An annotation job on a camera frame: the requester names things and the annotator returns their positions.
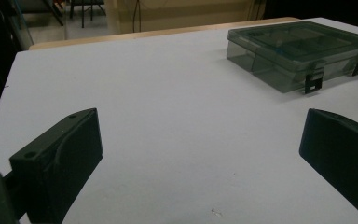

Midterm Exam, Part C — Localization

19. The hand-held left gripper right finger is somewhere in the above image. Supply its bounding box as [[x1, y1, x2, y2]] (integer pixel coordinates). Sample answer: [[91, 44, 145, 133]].
[[298, 107, 358, 224]]

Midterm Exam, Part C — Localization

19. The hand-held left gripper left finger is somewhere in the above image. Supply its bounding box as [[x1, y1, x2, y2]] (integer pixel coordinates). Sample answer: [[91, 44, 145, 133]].
[[8, 107, 103, 224]]

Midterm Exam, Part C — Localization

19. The translucent grey organizer box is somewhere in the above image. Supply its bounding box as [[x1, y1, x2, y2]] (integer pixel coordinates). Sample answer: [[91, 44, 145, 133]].
[[226, 21, 358, 95]]

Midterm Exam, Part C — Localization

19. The black metal stand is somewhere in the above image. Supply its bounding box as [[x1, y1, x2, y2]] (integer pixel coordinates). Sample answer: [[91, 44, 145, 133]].
[[69, 0, 107, 29]]

